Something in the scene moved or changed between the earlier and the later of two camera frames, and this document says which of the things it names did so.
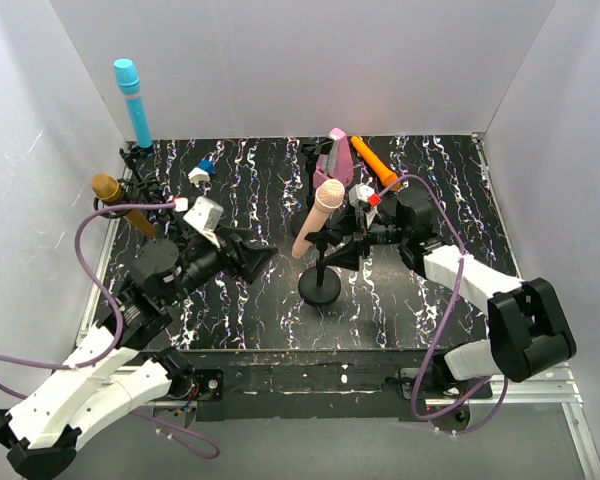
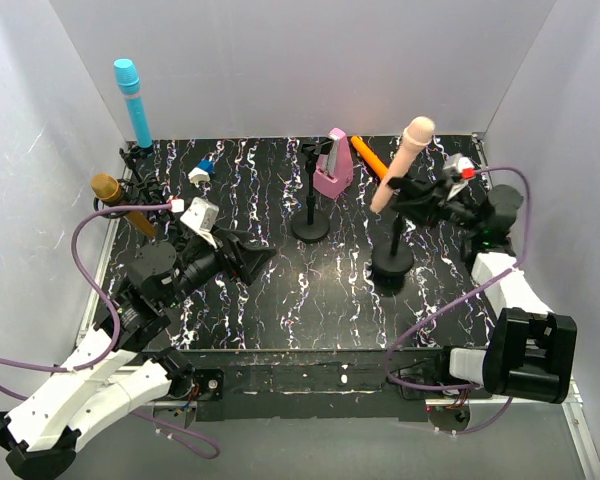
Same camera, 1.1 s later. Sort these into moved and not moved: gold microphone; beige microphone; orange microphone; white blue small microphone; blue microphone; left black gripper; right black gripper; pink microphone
Moved: beige microphone; right black gripper
Not moved: pink microphone; white blue small microphone; orange microphone; blue microphone; gold microphone; left black gripper
